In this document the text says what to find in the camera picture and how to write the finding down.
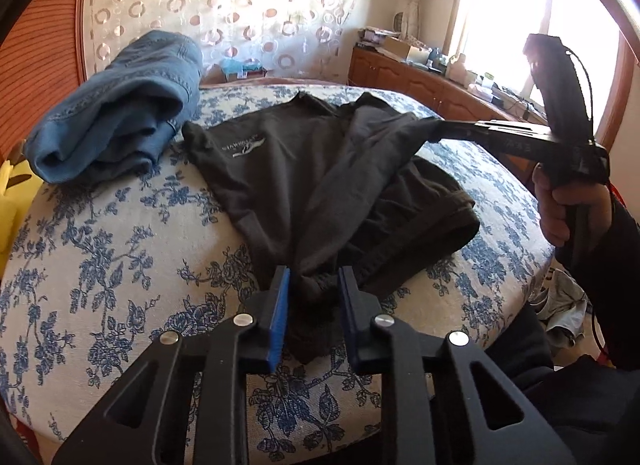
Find window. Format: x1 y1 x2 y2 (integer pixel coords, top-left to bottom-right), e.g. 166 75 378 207
450 0 636 146

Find person's dark clothing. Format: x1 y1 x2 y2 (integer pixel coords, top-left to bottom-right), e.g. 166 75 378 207
490 305 640 465

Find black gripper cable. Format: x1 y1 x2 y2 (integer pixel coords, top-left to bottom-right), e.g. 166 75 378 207
562 45 599 146

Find blue jeans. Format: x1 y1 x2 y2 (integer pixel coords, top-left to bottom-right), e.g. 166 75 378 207
24 29 205 185

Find person's right forearm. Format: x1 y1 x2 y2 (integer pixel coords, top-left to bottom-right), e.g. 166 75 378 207
554 190 640 346

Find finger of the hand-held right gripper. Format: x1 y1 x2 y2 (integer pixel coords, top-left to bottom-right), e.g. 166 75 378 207
434 118 544 163

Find person's right hand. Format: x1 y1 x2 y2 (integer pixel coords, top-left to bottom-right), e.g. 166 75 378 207
531 165 614 249

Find wooden cabinet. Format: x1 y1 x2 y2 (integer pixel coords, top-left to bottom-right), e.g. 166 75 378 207
349 42 551 146

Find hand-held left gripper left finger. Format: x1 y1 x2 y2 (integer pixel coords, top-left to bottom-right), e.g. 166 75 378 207
50 265 293 465

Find black pants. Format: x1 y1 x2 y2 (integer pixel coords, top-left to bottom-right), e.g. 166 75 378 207
181 91 481 363

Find wooden headboard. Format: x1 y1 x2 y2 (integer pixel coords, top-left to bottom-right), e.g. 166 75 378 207
0 0 96 156

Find sheer circle-patterned curtain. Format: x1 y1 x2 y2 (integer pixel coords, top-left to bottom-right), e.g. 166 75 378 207
82 0 371 86

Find crumpled clothes on floor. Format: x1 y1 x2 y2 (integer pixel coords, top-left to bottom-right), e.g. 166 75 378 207
530 265 592 347

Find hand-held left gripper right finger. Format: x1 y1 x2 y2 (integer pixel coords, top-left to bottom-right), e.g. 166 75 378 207
337 265 576 465

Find blue floral bedspread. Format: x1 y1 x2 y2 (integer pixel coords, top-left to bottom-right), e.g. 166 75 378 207
0 82 556 465

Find cardboard box with teal cloth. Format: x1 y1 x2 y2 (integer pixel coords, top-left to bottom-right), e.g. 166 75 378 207
220 58 263 82

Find yellow plush toy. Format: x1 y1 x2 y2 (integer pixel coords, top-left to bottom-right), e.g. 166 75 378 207
0 145 42 266

